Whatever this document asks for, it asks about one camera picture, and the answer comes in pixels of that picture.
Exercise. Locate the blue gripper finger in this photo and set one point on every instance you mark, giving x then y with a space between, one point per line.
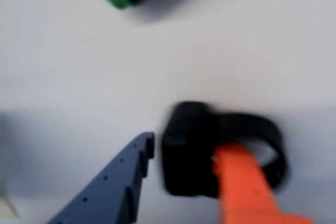
113 187

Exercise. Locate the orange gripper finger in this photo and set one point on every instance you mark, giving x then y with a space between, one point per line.
241 187

